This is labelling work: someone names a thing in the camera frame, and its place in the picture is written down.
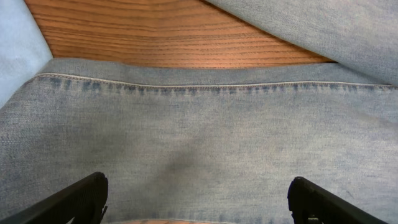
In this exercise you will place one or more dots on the blue denim jeans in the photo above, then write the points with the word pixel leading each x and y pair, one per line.
pixel 218 145

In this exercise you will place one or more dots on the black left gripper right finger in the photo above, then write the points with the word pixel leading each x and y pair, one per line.
pixel 309 203

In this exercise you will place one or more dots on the light blue printed t-shirt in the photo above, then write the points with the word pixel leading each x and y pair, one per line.
pixel 24 50

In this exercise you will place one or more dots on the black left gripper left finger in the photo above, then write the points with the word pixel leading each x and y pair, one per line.
pixel 80 203

